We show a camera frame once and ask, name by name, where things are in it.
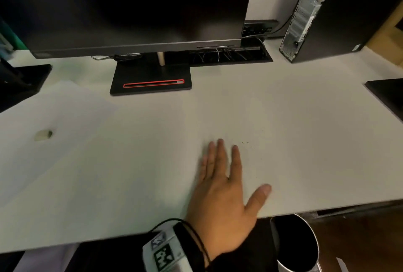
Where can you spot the person's left hand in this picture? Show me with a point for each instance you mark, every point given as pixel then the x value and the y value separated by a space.
pixel 220 215

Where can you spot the white paper sheet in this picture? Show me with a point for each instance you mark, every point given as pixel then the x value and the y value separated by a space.
pixel 63 117

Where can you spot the white eraser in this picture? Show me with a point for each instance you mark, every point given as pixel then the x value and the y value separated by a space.
pixel 43 135

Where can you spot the white three-marker block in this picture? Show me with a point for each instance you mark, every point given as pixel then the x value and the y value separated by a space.
pixel 151 249

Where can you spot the round metal bin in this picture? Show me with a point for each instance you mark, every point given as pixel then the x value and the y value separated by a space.
pixel 296 240

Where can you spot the black monitor stand red slot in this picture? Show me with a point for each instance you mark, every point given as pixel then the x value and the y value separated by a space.
pixel 148 72

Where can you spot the black flat stand base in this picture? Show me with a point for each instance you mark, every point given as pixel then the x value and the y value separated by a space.
pixel 387 95
pixel 22 86

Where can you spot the black computer monitor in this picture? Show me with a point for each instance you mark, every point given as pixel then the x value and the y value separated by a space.
pixel 126 4

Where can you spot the black desktop computer tower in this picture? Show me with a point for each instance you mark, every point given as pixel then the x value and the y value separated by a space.
pixel 346 13

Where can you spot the brown cardboard box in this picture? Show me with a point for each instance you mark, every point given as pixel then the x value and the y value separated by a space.
pixel 387 42

